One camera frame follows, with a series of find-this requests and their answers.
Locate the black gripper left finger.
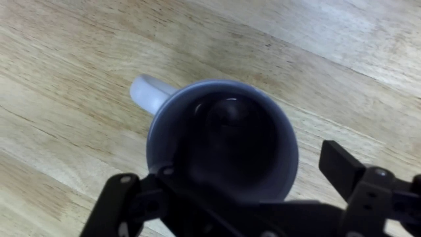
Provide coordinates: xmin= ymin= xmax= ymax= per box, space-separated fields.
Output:
xmin=78 ymin=139 xmax=264 ymax=237

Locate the white ceramic mug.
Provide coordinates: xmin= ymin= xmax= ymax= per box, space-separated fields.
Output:
xmin=128 ymin=73 xmax=299 ymax=203

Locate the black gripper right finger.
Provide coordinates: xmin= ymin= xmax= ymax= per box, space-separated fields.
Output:
xmin=318 ymin=139 xmax=421 ymax=237

